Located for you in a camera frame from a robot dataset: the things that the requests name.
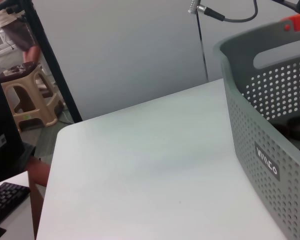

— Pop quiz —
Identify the beige plastic stool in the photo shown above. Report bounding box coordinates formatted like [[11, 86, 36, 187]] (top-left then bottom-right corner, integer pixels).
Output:
[[0, 62, 64, 134]]

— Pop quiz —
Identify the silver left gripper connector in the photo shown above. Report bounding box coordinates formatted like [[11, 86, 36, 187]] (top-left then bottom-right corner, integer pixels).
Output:
[[187, 0, 209, 15]]

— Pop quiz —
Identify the person in purple shirt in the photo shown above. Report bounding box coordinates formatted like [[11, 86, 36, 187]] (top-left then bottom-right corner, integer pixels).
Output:
[[21, 142, 52, 188]]

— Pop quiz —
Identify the black equipment cabinet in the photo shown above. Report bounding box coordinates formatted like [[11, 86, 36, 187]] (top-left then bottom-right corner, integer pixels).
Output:
[[0, 56, 25, 187]]

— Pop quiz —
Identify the person in brown shorts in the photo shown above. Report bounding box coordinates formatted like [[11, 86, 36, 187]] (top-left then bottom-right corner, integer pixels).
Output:
[[0, 0, 42, 66]]

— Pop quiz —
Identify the black keyboard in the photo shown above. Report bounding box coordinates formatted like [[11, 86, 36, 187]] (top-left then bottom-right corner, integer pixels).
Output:
[[0, 181, 31, 227]]

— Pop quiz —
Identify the orange bin handle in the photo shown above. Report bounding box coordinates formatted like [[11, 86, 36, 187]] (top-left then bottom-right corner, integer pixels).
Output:
[[281, 13, 300, 32]]

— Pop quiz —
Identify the grey perforated storage bin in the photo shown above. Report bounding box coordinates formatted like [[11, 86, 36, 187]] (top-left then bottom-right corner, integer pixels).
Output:
[[213, 21, 300, 240]]

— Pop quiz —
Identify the dark left gripper cable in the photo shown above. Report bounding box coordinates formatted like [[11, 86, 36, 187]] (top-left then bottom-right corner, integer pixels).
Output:
[[204, 0, 260, 24]]

